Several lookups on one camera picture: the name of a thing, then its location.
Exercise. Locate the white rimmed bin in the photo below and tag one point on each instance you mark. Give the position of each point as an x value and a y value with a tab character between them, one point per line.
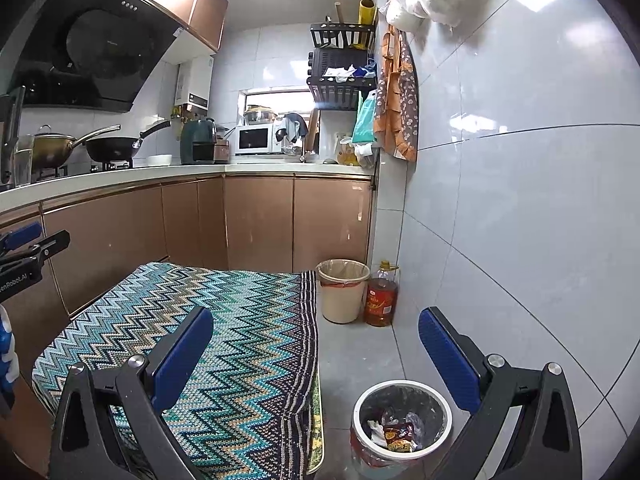
400	385

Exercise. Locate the white microwave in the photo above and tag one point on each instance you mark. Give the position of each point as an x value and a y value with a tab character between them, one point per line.
255	139

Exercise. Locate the orange floral apron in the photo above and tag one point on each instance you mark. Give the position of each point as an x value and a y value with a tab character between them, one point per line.
397	100

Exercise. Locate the white bowl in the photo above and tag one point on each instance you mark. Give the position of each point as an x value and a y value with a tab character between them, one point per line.
159	160

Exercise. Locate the dark upright frame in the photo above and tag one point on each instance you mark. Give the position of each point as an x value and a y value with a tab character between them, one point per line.
11	130

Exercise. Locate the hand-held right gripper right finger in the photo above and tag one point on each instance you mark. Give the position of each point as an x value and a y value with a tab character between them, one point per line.
445	355

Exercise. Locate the wooden rolling pin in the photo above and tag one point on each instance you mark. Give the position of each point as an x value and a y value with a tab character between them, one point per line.
340	12

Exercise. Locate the black storage rack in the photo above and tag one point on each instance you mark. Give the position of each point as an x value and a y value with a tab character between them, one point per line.
340	92

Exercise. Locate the white kitchen countertop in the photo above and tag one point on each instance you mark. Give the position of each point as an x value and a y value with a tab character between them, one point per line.
150	175

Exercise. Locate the cooking oil bottle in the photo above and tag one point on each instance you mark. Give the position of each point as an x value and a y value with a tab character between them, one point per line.
381	302

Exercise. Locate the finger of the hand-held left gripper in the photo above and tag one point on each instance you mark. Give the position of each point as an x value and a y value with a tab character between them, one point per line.
52	242
20	236

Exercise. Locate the brown base cabinets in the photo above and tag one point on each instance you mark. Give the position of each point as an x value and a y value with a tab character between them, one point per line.
260	220

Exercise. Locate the small brown canister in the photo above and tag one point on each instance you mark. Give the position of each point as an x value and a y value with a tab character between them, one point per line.
222	151

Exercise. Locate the gas stove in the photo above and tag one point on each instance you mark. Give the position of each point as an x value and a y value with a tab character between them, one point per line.
112	165

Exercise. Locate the teal bag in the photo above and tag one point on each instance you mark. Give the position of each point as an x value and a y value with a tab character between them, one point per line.
365	120

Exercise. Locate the brown upper cabinets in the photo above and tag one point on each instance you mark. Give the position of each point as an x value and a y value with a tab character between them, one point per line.
205	5

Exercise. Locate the black frying pan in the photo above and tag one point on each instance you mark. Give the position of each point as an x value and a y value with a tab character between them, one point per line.
110	149

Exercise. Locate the zigzag knitted table cloth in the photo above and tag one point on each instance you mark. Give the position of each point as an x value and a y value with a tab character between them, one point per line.
250	360

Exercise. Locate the beige waste bin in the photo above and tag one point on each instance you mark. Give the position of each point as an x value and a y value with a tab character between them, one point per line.
342	295

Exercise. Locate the person's left hand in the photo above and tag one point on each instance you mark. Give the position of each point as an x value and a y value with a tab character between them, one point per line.
6	350

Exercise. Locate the dark green kettle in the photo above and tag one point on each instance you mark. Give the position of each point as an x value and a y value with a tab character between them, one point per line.
197	140

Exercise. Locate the brown yellow snack packet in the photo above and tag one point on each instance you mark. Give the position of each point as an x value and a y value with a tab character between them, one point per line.
400	440

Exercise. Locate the white water heater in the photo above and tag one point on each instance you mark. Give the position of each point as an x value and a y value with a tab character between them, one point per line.
197	80

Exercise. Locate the clear plastic bag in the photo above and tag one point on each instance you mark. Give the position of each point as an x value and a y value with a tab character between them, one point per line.
415	427

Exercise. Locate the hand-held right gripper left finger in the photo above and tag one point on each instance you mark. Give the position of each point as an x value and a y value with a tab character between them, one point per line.
185	355

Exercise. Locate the red wrapper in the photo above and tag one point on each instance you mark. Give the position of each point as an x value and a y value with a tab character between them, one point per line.
392	416

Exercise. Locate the clear glass jug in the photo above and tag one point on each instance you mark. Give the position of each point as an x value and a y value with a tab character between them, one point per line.
22	167

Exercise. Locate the steel pot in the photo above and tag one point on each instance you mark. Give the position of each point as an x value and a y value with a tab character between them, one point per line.
260	116

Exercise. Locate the small white plastic bag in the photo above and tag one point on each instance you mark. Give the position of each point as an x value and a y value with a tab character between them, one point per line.
365	155

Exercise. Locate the yellow film roll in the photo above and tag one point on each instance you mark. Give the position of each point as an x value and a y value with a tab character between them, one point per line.
366	10

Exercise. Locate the grey blue cloth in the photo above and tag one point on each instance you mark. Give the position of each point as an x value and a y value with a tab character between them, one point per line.
295	127

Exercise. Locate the black range hood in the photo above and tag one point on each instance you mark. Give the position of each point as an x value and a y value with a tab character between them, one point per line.
110	45

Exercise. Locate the window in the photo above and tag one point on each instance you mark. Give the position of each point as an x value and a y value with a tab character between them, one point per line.
280	97

